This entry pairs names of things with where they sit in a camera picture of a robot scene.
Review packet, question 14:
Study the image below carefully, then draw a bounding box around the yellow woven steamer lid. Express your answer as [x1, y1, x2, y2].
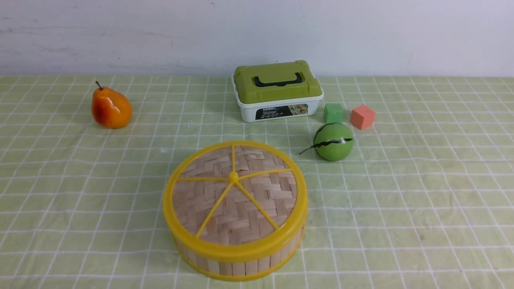
[162, 140, 308, 262]

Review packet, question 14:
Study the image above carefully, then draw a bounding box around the bamboo steamer basket yellow rim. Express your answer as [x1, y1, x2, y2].
[173, 227, 304, 282]

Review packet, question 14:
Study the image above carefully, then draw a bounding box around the green lidded storage box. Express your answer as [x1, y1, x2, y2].
[230, 60, 324, 123]

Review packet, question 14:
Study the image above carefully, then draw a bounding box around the green toy watermelon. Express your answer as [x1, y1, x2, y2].
[299, 122, 355, 162]

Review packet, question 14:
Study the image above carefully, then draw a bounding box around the green foam cube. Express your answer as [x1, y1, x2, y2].
[323, 103, 345, 124]

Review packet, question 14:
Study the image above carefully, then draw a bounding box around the pink foam cube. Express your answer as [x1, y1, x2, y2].
[349, 104, 376, 130]

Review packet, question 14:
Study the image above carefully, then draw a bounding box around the orange toy pear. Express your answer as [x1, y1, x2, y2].
[91, 81, 133, 129]

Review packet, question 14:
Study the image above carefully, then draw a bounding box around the green checkered tablecloth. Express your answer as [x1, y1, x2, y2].
[0, 75, 514, 289]

